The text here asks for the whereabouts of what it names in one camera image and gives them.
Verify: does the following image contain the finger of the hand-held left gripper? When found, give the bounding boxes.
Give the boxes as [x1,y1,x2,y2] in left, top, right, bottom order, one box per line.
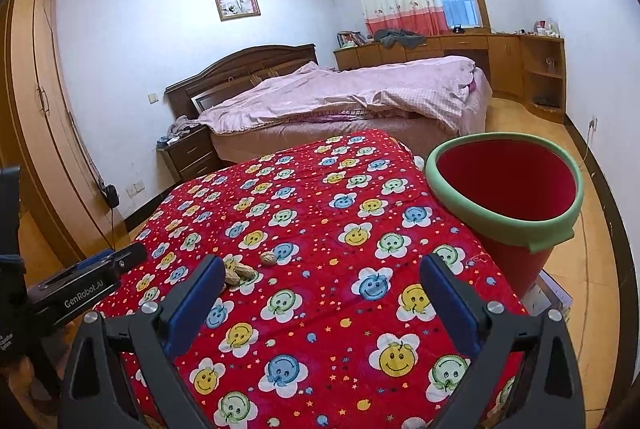
[75,243,148,277]

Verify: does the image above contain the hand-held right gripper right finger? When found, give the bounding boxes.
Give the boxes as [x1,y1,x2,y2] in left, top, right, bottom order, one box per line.
[419,252,586,429]

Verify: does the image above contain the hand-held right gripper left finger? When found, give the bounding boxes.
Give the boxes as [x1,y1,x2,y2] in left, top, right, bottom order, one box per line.
[57,254,226,429]

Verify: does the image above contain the red bin with green rim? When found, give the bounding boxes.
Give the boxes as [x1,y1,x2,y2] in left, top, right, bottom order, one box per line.
[425,134,585,302]

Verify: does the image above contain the white cardboard box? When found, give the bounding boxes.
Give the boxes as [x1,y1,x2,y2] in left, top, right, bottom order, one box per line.
[525,270,572,325]

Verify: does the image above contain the dark wooden nightstand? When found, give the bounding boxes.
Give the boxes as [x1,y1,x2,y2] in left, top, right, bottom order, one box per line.
[156,126,223,184]

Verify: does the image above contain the red smiley printed blanket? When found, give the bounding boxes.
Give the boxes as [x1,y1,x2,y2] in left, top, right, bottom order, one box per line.
[92,130,531,429]

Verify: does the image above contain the crumpled pale cloth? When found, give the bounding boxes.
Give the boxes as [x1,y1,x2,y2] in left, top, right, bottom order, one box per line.
[167,116,201,140]

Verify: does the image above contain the wooden wardrobe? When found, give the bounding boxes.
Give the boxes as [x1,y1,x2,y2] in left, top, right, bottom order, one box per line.
[0,0,117,270]

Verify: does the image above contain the wooden bed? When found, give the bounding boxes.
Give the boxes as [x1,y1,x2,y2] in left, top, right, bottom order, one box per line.
[165,44,493,167]

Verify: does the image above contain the pink quilt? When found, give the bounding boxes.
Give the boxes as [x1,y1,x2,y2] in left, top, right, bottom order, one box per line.
[197,55,476,137]

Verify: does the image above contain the wooden corner shelf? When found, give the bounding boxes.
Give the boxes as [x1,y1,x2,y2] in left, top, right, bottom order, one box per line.
[520,34,566,124]

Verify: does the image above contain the wooden desk cabinet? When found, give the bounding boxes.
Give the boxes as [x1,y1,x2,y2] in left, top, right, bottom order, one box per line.
[334,29,526,100]

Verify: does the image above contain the grey clothes pile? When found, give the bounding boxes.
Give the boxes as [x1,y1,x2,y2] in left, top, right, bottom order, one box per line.
[374,29,427,50]

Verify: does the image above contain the black charger cable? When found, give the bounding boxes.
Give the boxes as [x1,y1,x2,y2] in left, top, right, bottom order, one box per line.
[75,109,120,251]

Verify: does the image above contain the pale floor cable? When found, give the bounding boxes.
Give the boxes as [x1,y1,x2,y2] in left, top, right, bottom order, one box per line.
[575,126,597,170]

